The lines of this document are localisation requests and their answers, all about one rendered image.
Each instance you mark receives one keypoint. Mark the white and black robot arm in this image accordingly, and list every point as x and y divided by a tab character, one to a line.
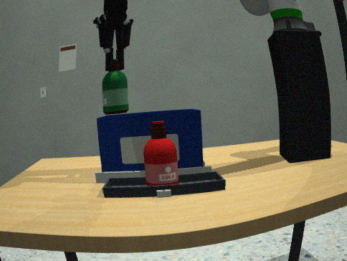
286	14

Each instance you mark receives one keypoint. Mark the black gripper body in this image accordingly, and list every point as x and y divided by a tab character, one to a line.
112	7

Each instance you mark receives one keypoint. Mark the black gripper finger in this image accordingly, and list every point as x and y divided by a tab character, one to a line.
122	34
106	41

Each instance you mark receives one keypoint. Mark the red cola bottle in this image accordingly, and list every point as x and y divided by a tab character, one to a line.
160	158

